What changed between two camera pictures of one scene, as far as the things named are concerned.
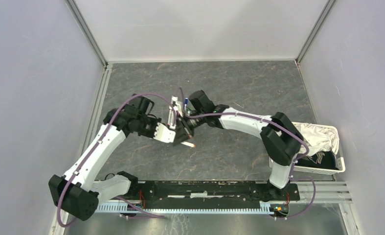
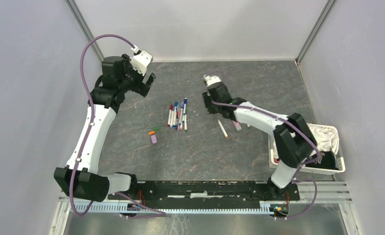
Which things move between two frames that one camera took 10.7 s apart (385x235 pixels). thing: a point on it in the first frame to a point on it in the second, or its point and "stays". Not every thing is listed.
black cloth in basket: (325, 159) stays
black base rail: (211, 192) stays
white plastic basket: (340, 167) stays
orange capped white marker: (189, 144) to (224, 131)
